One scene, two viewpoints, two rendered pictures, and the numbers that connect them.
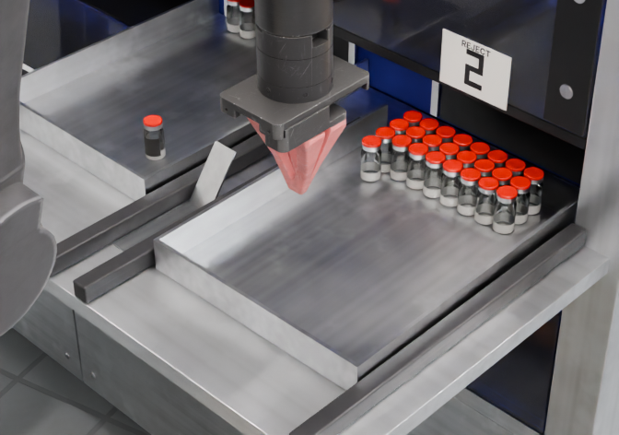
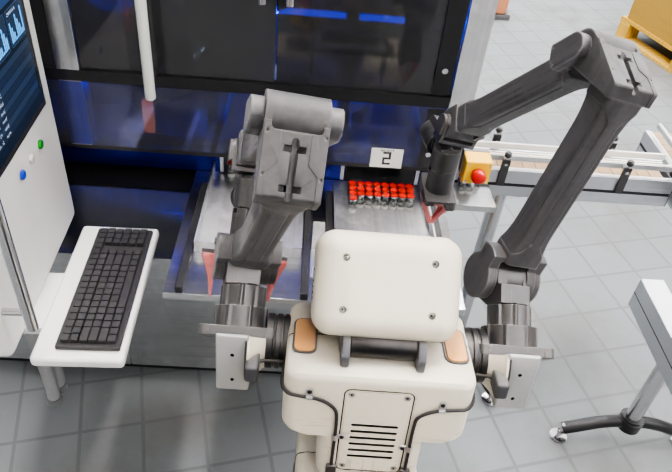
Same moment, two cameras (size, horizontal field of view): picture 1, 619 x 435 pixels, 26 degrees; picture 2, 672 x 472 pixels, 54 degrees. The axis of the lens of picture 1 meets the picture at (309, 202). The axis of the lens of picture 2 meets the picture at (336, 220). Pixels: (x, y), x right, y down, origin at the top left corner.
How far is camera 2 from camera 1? 107 cm
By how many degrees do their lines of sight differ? 38
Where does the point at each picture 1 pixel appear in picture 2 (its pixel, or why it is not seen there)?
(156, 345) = not seen: hidden behind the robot
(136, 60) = (214, 204)
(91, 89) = (215, 224)
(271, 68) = (444, 185)
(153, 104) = not seen: hidden behind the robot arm
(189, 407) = (212, 343)
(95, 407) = (132, 373)
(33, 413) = (106, 392)
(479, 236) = (405, 214)
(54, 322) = not seen: hidden behind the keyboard
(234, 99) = (432, 200)
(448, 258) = (407, 226)
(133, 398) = (171, 356)
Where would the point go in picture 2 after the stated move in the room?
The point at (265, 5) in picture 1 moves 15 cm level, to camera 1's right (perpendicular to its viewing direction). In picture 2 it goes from (447, 165) to (490, 141)
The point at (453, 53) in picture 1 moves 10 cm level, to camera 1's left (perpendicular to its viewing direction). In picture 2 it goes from (376, 155) to (350, 168)
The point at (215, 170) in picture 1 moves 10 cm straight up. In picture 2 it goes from (318, 232) to (321, 201)
